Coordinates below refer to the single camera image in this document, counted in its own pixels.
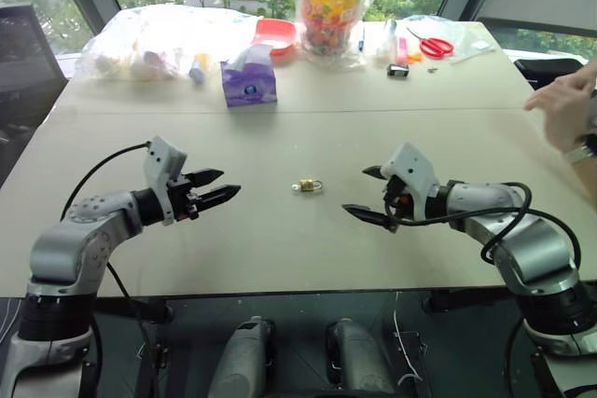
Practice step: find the blue pen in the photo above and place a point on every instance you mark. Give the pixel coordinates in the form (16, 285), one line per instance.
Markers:
(361, 41)

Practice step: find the purple tissue box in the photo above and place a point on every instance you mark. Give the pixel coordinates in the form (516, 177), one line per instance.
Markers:
(248, 83)

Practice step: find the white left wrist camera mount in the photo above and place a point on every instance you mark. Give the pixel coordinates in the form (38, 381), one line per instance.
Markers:
(161, 165)

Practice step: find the blue and yellow glue stick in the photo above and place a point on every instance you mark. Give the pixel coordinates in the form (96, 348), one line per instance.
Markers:
(198, 69)

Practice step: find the colourful patterned cup stack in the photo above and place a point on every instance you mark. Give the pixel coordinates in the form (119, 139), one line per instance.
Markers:
(331, 6)

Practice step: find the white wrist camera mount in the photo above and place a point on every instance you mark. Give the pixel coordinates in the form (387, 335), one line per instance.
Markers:
(415, 174)
(161, 165)

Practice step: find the pink plastic clip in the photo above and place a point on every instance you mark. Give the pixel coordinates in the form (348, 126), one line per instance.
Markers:
(401, 50)

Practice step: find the small brass padlock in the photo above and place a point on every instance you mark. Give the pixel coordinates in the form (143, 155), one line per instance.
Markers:
(308, 185)

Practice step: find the crumpled clear plastic sheet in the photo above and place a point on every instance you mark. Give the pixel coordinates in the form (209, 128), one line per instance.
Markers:
(462, 30)

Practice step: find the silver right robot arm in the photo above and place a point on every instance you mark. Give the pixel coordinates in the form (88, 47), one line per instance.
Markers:
(527, 249)

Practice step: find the small clear plastic bag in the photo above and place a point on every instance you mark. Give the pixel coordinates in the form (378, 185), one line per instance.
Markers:
(384, 41)

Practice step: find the dark grey rounded housing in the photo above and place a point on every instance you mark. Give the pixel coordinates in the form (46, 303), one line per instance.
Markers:
(245, 360)
(359, 360)

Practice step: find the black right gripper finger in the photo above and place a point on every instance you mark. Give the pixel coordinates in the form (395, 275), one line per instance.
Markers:
(373, 170)
(368, 216)

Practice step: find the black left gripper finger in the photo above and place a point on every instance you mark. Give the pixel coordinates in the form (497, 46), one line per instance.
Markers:
(219, 195)
(207, 176)

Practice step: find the small black box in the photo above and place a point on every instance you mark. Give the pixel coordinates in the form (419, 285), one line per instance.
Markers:
(398, 71)

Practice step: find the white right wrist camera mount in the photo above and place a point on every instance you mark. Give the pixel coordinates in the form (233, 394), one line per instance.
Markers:
(415, 174)

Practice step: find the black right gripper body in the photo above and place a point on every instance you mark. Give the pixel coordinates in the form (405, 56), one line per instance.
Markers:
(396, 194)

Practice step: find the person's bare hand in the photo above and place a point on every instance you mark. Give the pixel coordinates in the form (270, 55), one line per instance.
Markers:
(562, 106)

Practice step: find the black office chair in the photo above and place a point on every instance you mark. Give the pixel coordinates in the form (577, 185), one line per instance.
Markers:
(545, 71)

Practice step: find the white thin stick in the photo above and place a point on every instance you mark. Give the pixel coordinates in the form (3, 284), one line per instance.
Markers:
(471, 57)

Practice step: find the large clear plastic bag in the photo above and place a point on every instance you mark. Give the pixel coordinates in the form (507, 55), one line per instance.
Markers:
(140, 39)

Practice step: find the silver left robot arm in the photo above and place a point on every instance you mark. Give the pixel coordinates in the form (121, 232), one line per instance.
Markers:
(70, 244)

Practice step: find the orange plastic piece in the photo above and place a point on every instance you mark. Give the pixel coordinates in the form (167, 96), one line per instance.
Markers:
(414, 57)

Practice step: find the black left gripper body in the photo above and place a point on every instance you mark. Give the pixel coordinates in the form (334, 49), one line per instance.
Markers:
(182, 194)

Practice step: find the red plastic bowl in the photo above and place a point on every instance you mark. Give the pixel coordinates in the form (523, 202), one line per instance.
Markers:
(276, 37)

